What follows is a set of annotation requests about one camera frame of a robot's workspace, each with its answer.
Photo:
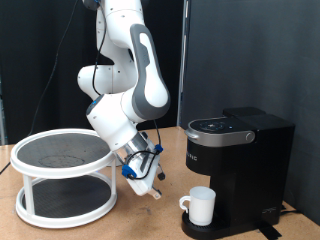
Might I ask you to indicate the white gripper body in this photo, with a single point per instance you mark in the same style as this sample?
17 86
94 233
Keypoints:
145 176

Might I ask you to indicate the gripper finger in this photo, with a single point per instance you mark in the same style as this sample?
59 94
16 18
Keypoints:
155 193
161 174

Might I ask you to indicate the white mug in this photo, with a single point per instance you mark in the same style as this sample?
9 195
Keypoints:
201 205

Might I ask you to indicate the black Keurig coffee machine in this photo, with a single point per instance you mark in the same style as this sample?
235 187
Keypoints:
260 173

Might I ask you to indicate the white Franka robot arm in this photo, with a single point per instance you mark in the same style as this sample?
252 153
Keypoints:
110 123

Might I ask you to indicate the white two-tier turntable stand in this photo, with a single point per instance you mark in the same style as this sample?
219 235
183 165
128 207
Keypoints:
63 200

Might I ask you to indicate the vertical metal pole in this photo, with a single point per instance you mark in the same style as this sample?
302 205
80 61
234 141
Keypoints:
182 66

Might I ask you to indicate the black tape strip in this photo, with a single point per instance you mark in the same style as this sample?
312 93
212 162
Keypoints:
270 231

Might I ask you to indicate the black backdrop curtain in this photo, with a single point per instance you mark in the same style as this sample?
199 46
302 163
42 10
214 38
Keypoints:
43 33

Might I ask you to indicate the grey frame bar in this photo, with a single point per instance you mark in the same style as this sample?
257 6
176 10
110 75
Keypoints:
2 126

